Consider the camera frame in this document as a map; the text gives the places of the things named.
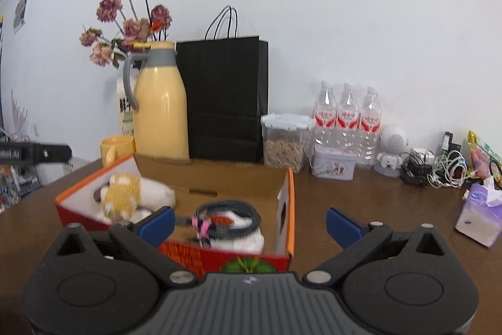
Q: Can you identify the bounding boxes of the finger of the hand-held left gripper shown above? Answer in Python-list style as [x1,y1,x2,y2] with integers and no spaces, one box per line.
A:
[31,141,73,164]

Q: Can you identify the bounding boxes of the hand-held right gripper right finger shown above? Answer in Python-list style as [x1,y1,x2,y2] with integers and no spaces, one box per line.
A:
[303,207,457,286]

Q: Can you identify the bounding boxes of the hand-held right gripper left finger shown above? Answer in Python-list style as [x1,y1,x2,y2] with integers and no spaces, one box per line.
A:
[46,206,199,286]

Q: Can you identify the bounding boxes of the yellow plush toy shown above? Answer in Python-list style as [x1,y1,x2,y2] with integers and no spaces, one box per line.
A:
[94,173,177,222]

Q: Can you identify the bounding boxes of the pink and black cable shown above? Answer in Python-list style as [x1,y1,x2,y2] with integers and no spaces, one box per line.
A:
[191,200,262,246]

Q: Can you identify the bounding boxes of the red cardboard box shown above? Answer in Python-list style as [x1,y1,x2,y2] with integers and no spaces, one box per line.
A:
[54,152,296,274]

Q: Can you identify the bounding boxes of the storage cart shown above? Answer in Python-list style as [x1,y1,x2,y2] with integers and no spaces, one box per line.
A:
[0,127,40,211]

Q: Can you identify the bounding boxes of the white tin box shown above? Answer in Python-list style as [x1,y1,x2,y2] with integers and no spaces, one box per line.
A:
[310,144,357,181]

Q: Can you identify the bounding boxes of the yellow mug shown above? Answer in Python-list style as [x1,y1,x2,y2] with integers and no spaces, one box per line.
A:
[100,136,136,168]

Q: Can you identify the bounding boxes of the white milk carton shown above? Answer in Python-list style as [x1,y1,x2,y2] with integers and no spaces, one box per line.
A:
[118,78,138,138]

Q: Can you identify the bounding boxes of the white robot speaker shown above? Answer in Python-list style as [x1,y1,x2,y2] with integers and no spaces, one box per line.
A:
[373,125,409,178]

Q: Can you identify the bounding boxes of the clear food container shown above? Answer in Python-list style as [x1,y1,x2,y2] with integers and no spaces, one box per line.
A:
[261,114,313,174]

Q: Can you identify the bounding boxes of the yellow thermos jug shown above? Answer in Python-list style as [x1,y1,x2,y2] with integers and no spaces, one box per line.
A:
[123,41,190,161]

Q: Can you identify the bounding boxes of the purple tissue pack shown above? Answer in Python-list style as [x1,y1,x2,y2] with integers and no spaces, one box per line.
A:
[455,178,502,249]

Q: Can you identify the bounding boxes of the black paper bag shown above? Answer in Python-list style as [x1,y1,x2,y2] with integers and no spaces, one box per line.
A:
[175,5,270,165]

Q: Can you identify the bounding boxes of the dried pink flowers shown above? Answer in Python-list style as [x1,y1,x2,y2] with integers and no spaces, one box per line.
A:
[79,0,174,69]

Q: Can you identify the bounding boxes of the yellow snack packet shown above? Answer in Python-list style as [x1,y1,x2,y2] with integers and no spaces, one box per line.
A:
[467,130,502,191]

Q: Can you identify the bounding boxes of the purple wall decal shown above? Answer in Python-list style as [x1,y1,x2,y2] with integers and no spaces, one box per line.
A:
[10,89,30,132]

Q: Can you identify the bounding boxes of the white cable bundle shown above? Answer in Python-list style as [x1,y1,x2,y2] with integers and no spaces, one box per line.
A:
[429,150,470,189]

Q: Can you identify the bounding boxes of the wall poster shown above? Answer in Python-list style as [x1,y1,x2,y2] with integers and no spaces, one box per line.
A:
[13,0,31,35]

